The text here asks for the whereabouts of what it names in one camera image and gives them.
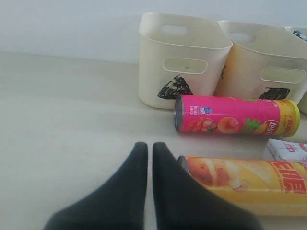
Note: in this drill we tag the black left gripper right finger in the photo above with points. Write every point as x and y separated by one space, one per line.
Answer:
181 203

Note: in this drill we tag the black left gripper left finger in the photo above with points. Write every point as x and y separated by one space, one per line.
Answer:
118 204

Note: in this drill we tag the yellow Lays chips can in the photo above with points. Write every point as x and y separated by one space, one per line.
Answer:
266 188

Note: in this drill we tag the pink Lays chips can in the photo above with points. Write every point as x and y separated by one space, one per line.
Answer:
227 115

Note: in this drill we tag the white blue milk carton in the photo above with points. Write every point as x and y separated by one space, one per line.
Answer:
280 150

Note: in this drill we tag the blue noodle packet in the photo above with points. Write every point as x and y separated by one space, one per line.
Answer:
300 35

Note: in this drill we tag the left cream plastic bin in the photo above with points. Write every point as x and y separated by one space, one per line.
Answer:
179 55

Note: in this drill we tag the middle cream plastic bin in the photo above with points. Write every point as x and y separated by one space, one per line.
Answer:
265 62

